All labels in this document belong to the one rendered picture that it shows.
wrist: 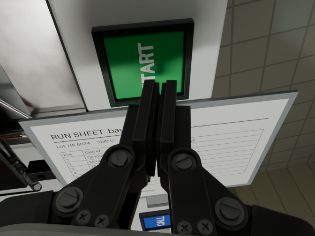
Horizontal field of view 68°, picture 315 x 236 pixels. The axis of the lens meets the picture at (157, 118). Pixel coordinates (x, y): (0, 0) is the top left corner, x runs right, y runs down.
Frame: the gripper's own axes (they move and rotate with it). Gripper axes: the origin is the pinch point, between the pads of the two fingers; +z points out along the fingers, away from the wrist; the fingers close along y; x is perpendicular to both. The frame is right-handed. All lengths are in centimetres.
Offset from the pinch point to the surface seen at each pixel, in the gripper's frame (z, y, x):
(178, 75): 5.3, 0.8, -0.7
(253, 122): 6.7, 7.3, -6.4
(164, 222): 4.9, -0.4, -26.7
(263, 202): 91, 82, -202
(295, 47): 117, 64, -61
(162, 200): 5.7, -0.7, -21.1
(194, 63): 5.9, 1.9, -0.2
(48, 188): 14.2, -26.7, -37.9
